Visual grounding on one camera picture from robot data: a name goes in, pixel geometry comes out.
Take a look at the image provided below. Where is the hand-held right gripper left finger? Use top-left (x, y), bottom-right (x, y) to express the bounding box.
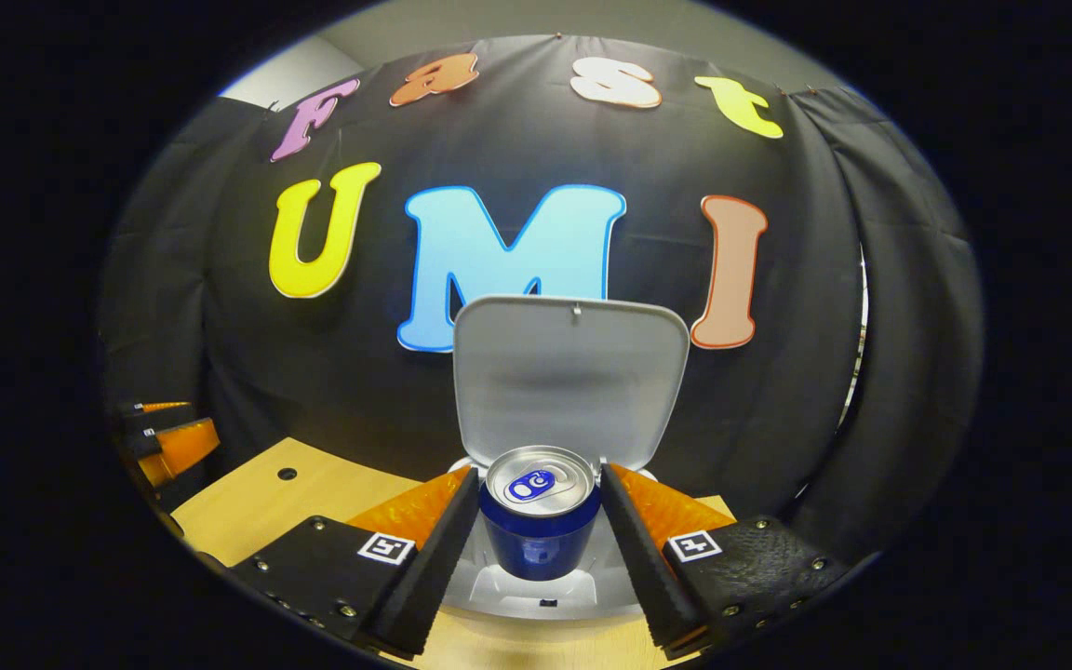
top-left (231, 465), bottom-right (483, 659)

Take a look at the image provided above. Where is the wooden desktop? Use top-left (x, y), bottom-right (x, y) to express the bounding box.
top-left (171, 437), bottom-right (737, 670)

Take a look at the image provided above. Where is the black backdrop cloth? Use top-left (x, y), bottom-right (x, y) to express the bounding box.
top-left (99, 35), bottom-right (984, 559)

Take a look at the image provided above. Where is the blue pop can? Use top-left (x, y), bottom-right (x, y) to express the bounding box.
top-left (478, 446), bottom-right (604, 583)

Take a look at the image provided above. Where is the white desktop garbage bin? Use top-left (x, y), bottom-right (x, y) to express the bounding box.
top-left (443, 295), bottom-right (691, 623)

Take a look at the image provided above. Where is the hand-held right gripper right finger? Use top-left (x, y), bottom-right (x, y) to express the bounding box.
top-left (597, 462), bottom-right (853, 662)

